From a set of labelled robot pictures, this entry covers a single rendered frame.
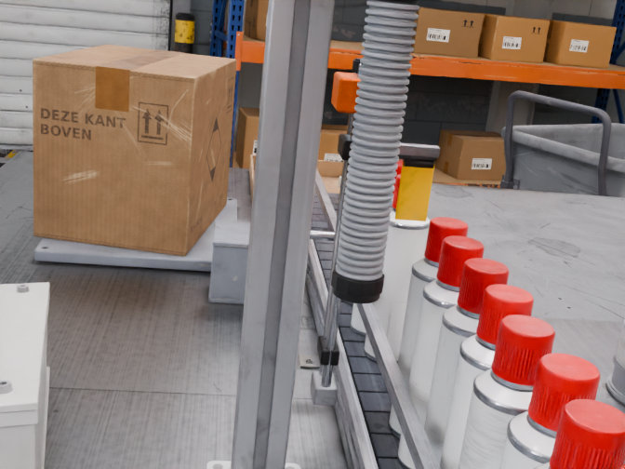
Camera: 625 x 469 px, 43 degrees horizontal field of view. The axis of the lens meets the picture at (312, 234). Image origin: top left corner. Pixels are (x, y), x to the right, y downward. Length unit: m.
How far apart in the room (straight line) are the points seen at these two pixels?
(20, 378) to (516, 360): 0.38
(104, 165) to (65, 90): 0.12
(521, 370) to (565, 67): 4.58
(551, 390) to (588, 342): 0.59
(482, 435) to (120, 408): 0.45
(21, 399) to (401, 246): 0.40
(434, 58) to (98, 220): 3.56
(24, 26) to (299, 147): 4.38
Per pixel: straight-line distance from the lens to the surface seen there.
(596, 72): 5.17
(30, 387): 0.65
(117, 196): 1.22
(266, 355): 0.66
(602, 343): 1.05
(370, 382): 0.84
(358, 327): 0.94
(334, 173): 1.86
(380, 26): 0.48
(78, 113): 1.22
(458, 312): 0.60
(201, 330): 1.03
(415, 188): 0.74
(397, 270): 0.84
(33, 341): 0.73
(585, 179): 2.93
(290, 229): 0.61
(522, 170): 3.11
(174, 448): 0.80
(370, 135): 0.49
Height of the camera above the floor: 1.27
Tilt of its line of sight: 18 degrees down
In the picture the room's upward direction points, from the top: 6 degrees clockwise
